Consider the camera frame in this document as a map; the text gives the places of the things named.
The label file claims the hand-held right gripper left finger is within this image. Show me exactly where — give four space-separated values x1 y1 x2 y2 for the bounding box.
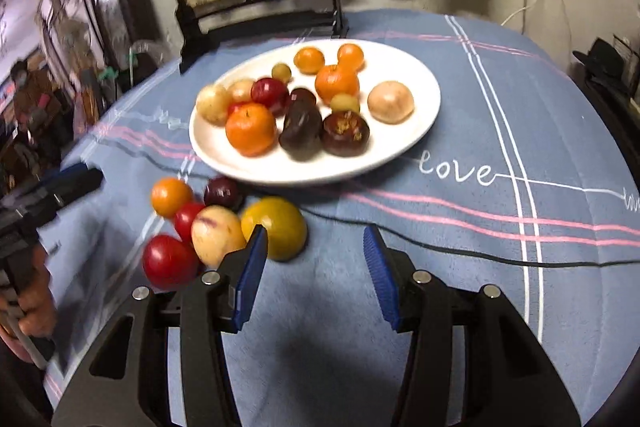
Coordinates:
51 223 269 427

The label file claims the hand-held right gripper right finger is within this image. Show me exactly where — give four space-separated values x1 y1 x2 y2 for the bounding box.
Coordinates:
363 225 583 427

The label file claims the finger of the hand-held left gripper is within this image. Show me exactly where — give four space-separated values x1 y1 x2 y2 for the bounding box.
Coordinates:
30 163 104 212

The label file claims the yellow-green tomato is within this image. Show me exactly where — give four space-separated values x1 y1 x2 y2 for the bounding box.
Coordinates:
240 196 308 262

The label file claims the white oval plate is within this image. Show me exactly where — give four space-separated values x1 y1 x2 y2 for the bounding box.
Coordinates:
188 39 442 186

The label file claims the large orange mandarin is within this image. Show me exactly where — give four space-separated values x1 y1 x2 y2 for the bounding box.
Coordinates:
225 103 277 157

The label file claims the large dark water chestnut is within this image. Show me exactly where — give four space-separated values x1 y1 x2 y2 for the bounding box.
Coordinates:
278 99 323 162

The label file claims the yellow round fruit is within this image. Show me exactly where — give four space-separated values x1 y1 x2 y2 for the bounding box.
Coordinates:
195 84 233 126

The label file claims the large pale peach fruit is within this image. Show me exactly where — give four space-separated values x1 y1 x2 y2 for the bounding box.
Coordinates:
367 81 415 124

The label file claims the small pale yellow fruit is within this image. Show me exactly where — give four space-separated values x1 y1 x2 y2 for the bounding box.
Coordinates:
227 79 257 104

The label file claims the small dark red plum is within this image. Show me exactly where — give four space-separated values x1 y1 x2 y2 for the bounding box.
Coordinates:
287 87 317 108

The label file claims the small orange mandarin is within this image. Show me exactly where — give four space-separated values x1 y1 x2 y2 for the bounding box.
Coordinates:
315 64 361 104

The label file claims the person's left hand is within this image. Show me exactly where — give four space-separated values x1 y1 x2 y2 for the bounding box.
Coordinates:
0 247 57 343

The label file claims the pale striped pepino melon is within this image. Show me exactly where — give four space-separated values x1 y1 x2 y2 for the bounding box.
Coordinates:
191 205 248 269

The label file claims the large red tomato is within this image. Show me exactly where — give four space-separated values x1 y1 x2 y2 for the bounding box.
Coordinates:
142 234 202 292

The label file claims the dark purple plum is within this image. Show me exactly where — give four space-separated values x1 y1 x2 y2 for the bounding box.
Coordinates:
203 176 244 211

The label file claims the small dark water chestnut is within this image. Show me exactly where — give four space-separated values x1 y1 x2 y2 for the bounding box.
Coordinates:
321 111 371 156

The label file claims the clear plastic bag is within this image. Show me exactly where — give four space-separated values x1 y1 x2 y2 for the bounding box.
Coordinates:
127 39 168 78

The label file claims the small orange tomato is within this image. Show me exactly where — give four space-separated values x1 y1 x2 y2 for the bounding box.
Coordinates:
293 47 326 74
337 43 365 72

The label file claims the black hat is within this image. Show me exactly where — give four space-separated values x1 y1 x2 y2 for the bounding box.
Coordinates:
572 36 640 98

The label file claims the white power cable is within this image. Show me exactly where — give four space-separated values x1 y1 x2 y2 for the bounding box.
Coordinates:
500 0 532 32

